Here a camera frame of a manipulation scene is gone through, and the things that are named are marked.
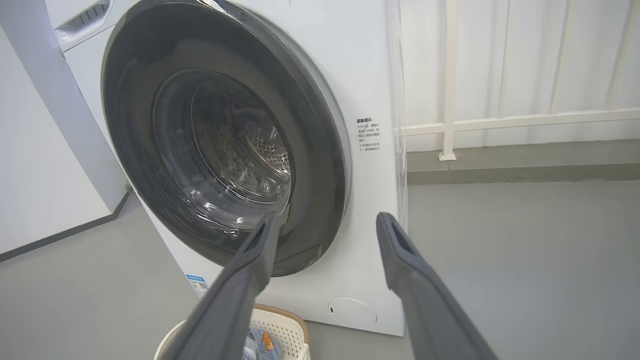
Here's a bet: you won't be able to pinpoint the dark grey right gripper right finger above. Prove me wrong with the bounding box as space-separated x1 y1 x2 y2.
376 212 500 360

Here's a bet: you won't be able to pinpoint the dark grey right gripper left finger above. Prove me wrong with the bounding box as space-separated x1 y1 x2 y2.
159 212 281 360

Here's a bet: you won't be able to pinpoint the blue orange patterned clothes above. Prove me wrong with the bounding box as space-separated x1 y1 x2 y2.
243 327 281 360

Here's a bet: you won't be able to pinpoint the round dark washing machine door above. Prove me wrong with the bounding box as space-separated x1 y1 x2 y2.
100 0 351 277

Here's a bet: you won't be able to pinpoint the cream laundry basket brown rim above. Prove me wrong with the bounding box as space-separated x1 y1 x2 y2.
153 303 312 360

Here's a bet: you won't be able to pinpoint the white front-load washing machine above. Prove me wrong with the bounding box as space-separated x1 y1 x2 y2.
45 0 408 337

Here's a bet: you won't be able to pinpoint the blue energy label sticker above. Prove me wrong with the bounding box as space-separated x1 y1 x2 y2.
186 274 209 297

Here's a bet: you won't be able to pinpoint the round white filter cover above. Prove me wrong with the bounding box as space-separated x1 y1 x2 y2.
328 298 378 328

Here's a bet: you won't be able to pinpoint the white metal railing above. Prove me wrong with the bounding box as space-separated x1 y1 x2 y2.
395 0 640 162

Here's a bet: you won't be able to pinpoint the white detergent drawer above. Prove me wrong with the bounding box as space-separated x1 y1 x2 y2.
45 0 136 51

